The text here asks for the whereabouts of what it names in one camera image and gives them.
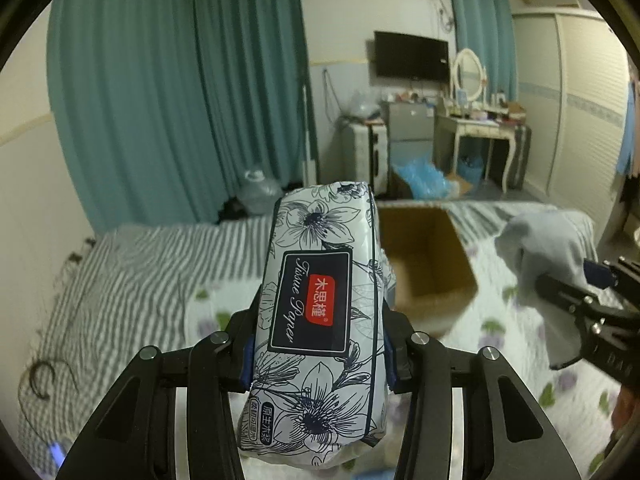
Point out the white floral quilt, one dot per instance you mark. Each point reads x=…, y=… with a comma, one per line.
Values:
x=578, y=400

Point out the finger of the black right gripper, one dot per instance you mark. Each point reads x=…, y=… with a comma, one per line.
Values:
x=570, y=298
x=621, y=275

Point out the white louvred wardrobe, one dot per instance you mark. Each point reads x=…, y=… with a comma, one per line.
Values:
x=573, y=83

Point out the black wall television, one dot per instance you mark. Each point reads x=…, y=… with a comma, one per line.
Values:
x=411, y=57

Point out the white suitcase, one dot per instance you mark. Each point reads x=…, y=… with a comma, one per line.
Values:
x=365, y=155

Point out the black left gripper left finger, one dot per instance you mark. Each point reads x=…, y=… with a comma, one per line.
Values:
x=131, y=434

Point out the silver mini fridge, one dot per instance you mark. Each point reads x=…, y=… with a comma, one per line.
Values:
x=411, y=131

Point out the blue plastic bag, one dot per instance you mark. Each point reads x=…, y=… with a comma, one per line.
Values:
x=419, y=179

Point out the white oval vanity mirror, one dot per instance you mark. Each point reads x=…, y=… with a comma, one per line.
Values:
x=468, y=78

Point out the floral tissue paper pack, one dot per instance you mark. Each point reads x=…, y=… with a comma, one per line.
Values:
x=319, y=389

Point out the grey striped bed sheet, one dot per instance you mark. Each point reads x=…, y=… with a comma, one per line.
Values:
x=131, y=290

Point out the clear water jug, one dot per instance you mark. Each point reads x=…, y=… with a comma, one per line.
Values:
x=259, y=193

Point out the large teal curtain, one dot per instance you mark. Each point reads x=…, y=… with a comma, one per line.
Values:
x=162, y=105

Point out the narrow teal curtain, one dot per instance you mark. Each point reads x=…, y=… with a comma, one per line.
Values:
x=486, y=27

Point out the grey cloth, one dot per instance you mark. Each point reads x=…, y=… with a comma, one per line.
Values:
x=550, y=241

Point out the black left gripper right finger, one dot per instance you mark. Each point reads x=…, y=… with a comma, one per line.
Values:
x=506, y=434

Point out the person's right hand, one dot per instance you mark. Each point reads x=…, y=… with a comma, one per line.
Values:
x=626, y=403

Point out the brown cardboard box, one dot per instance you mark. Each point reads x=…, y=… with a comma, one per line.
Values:
x=434, y=281

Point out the blue waste basket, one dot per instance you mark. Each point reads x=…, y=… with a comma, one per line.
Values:
x=471, y=169

